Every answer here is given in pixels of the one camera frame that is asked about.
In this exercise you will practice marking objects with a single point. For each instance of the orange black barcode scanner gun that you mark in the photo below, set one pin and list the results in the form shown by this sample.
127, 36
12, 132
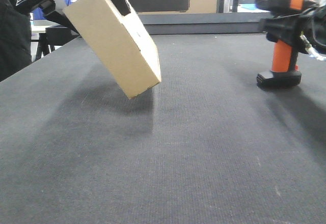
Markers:
284, 71

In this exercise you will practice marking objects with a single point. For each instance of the blue plastic crate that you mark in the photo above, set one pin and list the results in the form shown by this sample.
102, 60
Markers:
60, 5

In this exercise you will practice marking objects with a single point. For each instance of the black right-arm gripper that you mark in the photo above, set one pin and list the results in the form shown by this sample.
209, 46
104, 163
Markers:
301, 31

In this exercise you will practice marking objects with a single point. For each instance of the small brown cardboard package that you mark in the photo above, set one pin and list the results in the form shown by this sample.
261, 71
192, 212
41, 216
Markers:
121, 42

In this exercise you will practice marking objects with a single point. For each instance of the black table behind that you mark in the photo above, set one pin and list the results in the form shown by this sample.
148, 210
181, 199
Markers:
52, 36

